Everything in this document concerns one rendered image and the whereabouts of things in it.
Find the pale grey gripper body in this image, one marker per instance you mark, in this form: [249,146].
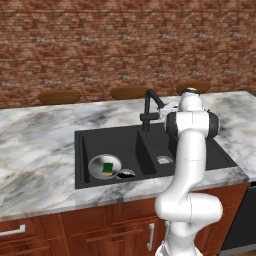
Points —
[170,109]

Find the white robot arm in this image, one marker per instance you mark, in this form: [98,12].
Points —
[188,156]

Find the black double sink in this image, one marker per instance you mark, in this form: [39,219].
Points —
[116,143]

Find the green and yellow sponge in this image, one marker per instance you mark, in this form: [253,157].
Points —
[107,169]

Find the silver round pan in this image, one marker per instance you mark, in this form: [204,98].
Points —
[96,166]

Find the black tap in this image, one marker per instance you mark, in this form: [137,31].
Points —
[146,113]

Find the brown wooden stool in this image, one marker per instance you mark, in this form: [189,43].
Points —
[128,92]
[196,85]
[59,97]

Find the brown wooden cupboard door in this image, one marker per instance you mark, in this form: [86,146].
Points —
[110,233]
[230,206]

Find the black dishwasher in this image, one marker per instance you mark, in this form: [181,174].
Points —
[243,220]

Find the brown wooden drawer front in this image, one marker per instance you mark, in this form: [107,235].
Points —
[40,225]
[30,249]

